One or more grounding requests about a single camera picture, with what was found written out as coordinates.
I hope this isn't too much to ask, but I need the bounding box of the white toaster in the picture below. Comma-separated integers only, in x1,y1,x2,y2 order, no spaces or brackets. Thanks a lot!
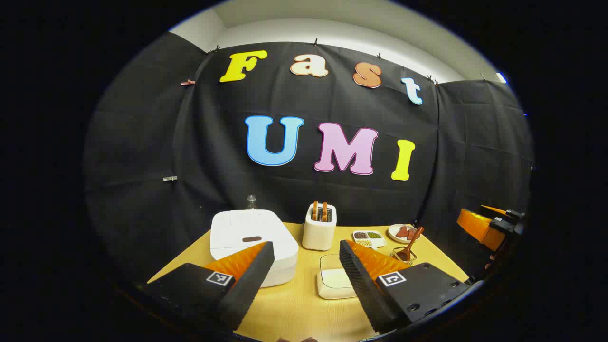
302,202,337,251

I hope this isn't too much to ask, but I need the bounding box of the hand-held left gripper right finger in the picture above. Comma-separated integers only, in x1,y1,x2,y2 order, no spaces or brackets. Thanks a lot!
339,239,471,333

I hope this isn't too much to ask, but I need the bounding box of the black backdrop cloth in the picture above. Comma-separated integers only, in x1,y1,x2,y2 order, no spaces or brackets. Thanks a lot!
83,32,533,285

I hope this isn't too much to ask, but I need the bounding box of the brown wooden spoon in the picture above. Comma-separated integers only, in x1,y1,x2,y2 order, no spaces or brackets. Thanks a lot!
397,226,425,262

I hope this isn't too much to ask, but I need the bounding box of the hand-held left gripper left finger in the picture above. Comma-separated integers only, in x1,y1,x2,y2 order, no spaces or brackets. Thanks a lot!
144,241,276,332

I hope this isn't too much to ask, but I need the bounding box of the white divided bean dish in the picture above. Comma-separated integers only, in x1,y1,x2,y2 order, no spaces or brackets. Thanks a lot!
352,230,386,248

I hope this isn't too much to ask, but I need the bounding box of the clear rice container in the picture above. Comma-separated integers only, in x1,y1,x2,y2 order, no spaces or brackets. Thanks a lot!
317,254,358,300

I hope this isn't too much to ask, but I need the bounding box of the metal wire chopstick holder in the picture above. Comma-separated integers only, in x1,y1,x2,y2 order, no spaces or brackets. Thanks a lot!
390,247,418,266

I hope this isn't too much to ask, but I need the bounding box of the white oval plate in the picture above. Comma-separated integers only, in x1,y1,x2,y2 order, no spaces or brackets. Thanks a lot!
388,224,421,244

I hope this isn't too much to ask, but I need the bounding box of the white rice cooker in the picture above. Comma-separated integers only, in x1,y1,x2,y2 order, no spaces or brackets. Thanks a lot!
210,209,299,288

